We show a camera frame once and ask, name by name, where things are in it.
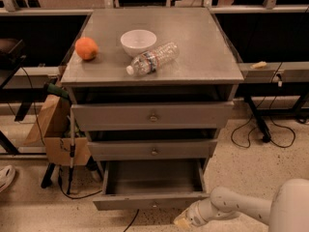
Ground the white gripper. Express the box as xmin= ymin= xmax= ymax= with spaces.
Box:
xmin=174 ymin=198 xmax=223 ymax=229

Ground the grey bottom drawer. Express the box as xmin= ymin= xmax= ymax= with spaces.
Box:
xmin=93 ymin=159 xmax=208 ymax=211

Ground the grey drawer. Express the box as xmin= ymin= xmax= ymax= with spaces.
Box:
xmin=71 ymin=96 xmax=234 ymax=131
xmin=88 ymin=129 xmax=217 ymax=160
xmin=93 ymin=159 xmax=208 ymax=211

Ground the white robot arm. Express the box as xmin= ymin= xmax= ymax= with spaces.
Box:
xmin=174 ymin=179 xmax=309 ymax=232

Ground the grey middle drawer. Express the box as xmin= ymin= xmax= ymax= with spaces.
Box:
xmin=88 ymin=129 xmax=217 ymax=160

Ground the grey top drawer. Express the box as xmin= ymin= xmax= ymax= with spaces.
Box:
xmin=71 ymin=96 xmax=234 ymax=131

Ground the grey drawer cabinet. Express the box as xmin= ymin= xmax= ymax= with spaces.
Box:
xmin=60 ymin=7 xmax=245 ymax=179

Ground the black table leg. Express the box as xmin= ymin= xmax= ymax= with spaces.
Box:
xmin=244 ymin=96 xmax=271 ymax=143

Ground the clear plastic water bottle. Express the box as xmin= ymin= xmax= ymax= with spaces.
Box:
xmin=126 ymin=42 xmax=180 ymax=76

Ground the cardboard box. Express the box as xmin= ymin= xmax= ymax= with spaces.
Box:
xmin=24 ymin=94 xmax=93 ymax=167

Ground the yellow foam piece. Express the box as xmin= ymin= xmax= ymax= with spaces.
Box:
xmin=250 ymin=61 xmax=267 ymax=70

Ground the white shoe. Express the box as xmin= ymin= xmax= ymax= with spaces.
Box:
xmin=0 ymin=165 xmax=15 ymax=192

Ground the white bowl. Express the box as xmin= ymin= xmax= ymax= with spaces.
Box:
xmin=121 ymin=29 xmax=156 ymax=57

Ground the orange fruit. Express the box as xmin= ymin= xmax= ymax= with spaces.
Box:
xmin=74 ymin=37 xmax=98 ymax=61

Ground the black floor cable right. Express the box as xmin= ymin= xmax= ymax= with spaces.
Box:
xmin=230 ymin=61 xmax=296 ymax=149

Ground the black floor cable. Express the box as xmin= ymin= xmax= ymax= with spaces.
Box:
xmin=57 ymin=167 xmax=141 ymax=232
xmin=230 ymin=61 xmax=296 ymax=149

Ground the black floor cable left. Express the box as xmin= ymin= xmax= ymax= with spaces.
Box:
xmin=57 ymin=167 xmax=141 ymax=232

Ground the green handled grabber stick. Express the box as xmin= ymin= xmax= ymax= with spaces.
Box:
xmin=44 ymin=83 xmax=75 ymax=196

